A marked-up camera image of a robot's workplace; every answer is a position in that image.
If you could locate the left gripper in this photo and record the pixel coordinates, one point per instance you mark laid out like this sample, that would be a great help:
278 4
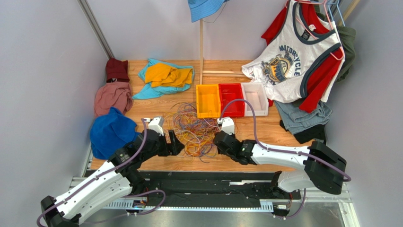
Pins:
175 147

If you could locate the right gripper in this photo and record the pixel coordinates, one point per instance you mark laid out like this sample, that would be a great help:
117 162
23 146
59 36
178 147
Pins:
222 142

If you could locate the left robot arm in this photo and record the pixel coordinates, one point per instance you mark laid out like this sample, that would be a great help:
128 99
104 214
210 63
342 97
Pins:
118 177

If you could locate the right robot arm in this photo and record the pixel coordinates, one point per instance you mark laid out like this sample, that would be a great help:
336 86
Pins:
314 166

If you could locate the yellow plastic bin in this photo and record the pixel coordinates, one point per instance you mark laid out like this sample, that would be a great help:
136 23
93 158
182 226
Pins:
208 102

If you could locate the red plastic bin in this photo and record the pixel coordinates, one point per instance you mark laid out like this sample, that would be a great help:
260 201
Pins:
227 93

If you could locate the white plastic bin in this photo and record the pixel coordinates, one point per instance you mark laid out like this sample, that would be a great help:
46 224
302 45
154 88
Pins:
255 94

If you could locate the blue cloth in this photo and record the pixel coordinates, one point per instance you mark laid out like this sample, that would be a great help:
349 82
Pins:
110 132

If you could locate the wooden stand pole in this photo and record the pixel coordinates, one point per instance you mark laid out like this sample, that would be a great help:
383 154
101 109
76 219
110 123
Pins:
212 73

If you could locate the grey denim shorts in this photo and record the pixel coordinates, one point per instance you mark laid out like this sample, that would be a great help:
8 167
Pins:
296 120

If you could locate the mustard yellow shirt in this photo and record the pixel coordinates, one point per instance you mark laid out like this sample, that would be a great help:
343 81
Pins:
163 75

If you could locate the pink cloth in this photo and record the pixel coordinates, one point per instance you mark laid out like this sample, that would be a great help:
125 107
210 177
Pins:
113 94

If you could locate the white motorcycle tank top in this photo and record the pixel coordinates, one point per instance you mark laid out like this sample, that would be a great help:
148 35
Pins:
292 59

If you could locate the maroon cloth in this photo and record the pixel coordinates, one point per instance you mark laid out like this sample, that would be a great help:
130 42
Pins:
116 70

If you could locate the blue bucket hat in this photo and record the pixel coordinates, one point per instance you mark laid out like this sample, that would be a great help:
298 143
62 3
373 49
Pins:
200 9

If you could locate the olive green garment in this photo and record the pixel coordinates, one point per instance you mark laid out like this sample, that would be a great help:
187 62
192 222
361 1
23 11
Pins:
347 36

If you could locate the aluminium corner profile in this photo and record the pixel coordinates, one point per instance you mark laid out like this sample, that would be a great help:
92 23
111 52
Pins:
86 8

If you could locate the pink clothes hanger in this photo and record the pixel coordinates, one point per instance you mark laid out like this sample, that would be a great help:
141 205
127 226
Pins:
311 35

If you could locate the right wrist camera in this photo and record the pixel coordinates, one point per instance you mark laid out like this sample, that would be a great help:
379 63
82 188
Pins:
227 125

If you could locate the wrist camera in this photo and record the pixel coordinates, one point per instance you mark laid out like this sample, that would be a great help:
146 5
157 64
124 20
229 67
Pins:
156 124
227 125

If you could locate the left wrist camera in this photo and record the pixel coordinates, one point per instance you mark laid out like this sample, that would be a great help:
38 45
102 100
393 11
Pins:
156 124

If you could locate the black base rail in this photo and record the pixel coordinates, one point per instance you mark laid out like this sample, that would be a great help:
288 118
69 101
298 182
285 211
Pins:
214 189

